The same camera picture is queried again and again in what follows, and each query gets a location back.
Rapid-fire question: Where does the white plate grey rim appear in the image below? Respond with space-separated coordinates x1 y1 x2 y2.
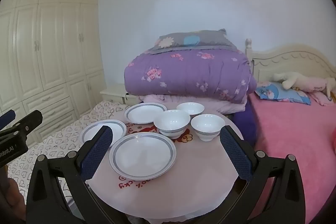
79 119 127 148
109 132 177 180
124 102 168 124

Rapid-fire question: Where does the white plush toy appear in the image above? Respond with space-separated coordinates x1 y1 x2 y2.
272 72 336 98

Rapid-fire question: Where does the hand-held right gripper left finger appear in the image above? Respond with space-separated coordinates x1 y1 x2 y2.
25 124 118 224

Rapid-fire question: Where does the cream panelled wardrobe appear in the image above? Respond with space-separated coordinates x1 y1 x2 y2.
0 0 107 146

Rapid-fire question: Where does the cream nightstand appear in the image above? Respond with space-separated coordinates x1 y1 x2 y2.
100 83 142 104

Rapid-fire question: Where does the person's left hand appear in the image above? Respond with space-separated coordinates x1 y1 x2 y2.
7 178 27 224

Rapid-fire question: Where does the blue cartoon pillow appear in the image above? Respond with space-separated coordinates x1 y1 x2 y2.
255 81 311 105

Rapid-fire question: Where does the cream carved headboard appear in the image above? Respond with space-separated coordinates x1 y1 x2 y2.
245 38 336 83

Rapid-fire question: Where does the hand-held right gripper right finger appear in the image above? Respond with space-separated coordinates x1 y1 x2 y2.
218 125 306 224

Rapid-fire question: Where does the white bowl grey stripe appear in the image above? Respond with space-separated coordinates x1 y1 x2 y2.
190 114 226 142
176 102 205 118
153 109 191 139

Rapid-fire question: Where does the pale pink folded blanket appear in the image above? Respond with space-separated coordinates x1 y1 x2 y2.
139 94 248 115

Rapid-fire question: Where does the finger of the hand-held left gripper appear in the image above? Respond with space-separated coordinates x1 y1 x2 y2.
12 110 44 136
0 111 17 131

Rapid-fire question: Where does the purple floral quilt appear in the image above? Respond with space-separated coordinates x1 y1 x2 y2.
124 48 257 104

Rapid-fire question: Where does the dark purple sheet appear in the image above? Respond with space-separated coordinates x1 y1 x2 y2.
232 102 256 147

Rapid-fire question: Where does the round pink printed table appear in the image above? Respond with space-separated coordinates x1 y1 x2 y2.
85 109 244 219

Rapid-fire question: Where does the grey floral pillow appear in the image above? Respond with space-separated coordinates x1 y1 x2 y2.
148 28 238 55

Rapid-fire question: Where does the pink bed blanket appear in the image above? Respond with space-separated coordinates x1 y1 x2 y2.
248 91 336 224

